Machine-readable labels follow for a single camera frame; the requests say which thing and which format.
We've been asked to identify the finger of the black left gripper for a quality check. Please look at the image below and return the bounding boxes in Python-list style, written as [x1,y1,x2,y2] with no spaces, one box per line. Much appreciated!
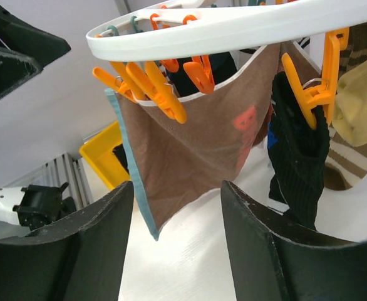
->
[0,5,71,99]

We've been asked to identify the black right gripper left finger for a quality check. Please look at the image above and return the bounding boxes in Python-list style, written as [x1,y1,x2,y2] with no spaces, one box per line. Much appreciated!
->
[0,181,134,300]

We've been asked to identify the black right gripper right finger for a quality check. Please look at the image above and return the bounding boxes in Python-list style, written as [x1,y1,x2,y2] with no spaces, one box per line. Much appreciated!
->
[220,181,367,300]

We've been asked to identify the black patterned sock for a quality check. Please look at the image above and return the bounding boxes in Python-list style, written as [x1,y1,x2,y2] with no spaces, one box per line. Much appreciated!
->
[267,72,330,230]

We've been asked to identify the white round clip hanger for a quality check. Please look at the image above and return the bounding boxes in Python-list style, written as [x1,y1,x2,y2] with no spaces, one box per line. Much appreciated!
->
[86,0,367,61]

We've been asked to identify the yellow beige sock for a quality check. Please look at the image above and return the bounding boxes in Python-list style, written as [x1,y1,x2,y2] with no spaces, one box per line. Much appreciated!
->
[332,60,367,147]

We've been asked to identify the yellow-orange clothes peg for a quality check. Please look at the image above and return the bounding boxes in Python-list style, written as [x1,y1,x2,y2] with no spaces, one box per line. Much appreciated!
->
[281,28,349,130]

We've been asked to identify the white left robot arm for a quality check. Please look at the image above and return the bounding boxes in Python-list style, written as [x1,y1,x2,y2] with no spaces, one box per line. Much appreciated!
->
[0,5,76,230]

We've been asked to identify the black sock on hanger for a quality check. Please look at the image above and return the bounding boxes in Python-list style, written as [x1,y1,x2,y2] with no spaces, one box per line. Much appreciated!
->
[167,52,237,97]

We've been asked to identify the yellow plastic tray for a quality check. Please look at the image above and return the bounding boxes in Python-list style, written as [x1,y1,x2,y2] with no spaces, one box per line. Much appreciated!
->
[79,122,130,190]

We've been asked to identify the brown striped sock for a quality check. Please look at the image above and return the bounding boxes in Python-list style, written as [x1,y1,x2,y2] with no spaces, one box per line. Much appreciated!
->
[324,23,367,191]

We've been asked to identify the large brown sock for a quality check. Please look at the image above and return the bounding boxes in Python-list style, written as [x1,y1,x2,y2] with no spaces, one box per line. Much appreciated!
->
[105,41,321,239]

